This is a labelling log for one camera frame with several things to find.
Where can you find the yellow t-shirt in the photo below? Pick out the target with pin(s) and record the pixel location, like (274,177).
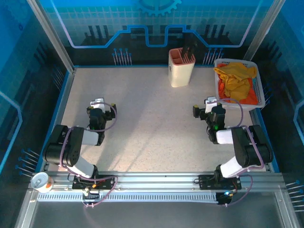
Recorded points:
(235,80)

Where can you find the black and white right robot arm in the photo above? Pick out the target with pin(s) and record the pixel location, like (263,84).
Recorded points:
(249,147)

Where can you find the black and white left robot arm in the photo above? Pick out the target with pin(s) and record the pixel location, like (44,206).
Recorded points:
(61,152)

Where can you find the cream utensil holder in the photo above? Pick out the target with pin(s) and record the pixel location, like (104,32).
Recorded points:
(179,73)

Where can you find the orange t-shirt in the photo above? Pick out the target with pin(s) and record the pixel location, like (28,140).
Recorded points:
(253,95)

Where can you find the white plastic mesh basket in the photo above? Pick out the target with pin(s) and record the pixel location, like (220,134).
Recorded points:
(260,99)

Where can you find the white drink can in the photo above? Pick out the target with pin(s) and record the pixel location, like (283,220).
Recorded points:
(41,182)

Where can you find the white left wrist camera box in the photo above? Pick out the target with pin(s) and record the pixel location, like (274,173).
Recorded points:
(97,103)

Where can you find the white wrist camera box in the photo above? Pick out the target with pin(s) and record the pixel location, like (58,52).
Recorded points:
(211,103)
(97,103)

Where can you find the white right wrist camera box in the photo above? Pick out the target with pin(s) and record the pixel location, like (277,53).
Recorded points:
(211,103)

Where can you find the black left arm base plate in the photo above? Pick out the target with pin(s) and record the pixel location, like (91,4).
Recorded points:
(108,183)

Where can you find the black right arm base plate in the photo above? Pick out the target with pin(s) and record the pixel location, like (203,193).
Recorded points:
(205,182)

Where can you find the aluminium mounting rail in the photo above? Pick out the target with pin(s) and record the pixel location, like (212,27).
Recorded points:
(156,179)

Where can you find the aluminium frame post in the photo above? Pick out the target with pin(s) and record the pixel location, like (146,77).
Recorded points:
(263,29)
(52,35)

